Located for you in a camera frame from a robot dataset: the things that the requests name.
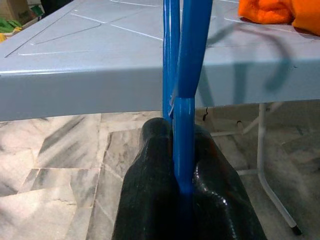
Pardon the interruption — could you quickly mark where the brown cardboard box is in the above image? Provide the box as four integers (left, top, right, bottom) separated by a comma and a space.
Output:
9, 0, 45, 26

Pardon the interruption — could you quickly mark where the blue plastic clothes hanger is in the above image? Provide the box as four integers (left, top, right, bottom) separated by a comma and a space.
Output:
161, 0, 214, 201

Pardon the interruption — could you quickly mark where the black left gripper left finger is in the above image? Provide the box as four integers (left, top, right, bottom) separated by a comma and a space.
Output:
112, 117, 182, 240

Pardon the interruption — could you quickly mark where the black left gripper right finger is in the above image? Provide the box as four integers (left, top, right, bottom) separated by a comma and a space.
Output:
192, 123, 268, 240

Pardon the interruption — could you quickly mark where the pale plastic folding table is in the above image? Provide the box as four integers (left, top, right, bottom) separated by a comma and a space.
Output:
0, 0, 320, 236

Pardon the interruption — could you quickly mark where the orange garment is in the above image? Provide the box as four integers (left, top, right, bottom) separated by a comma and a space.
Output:
237, 0, 320, 34

